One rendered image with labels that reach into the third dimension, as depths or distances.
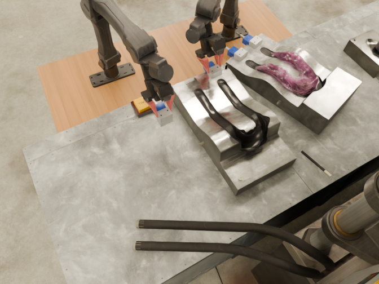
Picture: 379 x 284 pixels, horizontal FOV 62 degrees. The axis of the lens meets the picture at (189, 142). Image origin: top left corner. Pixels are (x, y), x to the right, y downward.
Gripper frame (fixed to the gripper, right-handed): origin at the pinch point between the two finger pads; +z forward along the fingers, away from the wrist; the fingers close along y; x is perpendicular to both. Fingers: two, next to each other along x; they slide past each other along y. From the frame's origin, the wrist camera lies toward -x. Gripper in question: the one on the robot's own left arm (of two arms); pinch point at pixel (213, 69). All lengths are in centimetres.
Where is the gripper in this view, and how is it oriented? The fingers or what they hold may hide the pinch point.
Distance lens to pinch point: 135.6
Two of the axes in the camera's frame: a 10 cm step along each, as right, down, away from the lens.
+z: 2.4, 8.0, 5.5
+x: -4.1, -4.2, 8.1
